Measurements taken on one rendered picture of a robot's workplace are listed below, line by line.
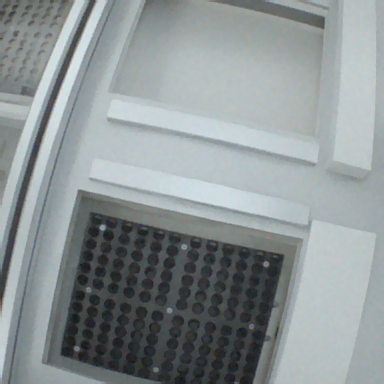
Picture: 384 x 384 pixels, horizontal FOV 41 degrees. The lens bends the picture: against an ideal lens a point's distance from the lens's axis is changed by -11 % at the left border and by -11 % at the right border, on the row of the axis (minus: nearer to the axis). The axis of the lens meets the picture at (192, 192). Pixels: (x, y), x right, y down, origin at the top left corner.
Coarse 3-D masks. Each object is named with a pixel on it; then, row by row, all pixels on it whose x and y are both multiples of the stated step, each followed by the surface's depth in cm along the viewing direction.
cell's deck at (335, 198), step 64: (128, 0) 64; (320, 0) 66; (128, 128) 60; (256, 128) 60; (320, 128) 60; (64, 192) 58; (128, 192) 58; (256, 192) 58; (320, 192) 59; (64, 256) 57
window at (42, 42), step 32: (0, 0) 34; (32, 0) 41; (64, 0) 49; (0, 32) 36; (32, 32) 43; (64, 32) 52; (0, 64) 38; (32, 64) 46; (64, 64) 56; (0, 96) 40; (32, 96) 49; (0, 128) 42; (32, 128) 51; (0, 160) 44; (0, 192) 46; (0, 224) 47; (0, 256) 49
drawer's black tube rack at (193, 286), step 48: (144, 240) 61; (192, 240) 64; (96, 288) 63; (144, 288) 60; (192, 288) 60; (240, 288) 60; (96, 336) 58; (144, 336) 58; (192, 336) 62; (240, 336) 62
